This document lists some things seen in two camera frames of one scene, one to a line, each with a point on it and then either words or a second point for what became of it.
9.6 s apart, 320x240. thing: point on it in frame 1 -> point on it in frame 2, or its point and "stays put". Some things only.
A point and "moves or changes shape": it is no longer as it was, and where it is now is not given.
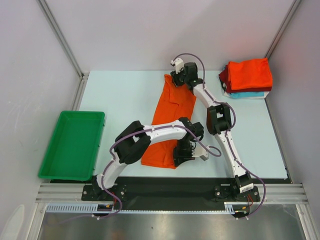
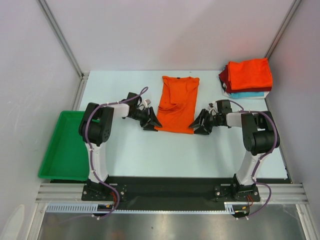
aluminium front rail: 274,192 stays put
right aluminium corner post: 291,13 stays put
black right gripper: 177,79 -> 206,121
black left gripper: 179,159 -> 153,119
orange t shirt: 175,103 moves or changes shape
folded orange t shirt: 250,74 stays put
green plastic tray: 72,151 stays put
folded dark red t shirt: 224,74 stays put
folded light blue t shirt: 237,95 stays put
